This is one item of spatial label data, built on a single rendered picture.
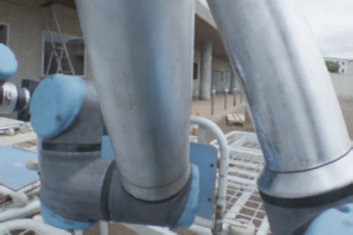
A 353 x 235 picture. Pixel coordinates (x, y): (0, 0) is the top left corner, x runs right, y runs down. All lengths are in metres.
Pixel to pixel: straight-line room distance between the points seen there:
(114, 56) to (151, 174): 0.13
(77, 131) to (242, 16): 0.25
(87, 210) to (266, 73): 0.28
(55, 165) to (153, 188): 0.15
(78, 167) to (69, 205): 0.05
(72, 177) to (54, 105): 0.10
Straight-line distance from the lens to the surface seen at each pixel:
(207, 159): 0.58
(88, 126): 0.34
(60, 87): 0.33
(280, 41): 0.27
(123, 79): 0.17
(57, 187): 0.35
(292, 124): 0.27
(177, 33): 0.16
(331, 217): 0.22
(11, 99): 0.74
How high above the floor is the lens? 1.07
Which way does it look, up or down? 5 degrees down
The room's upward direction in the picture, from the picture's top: 2 degrees clockwise
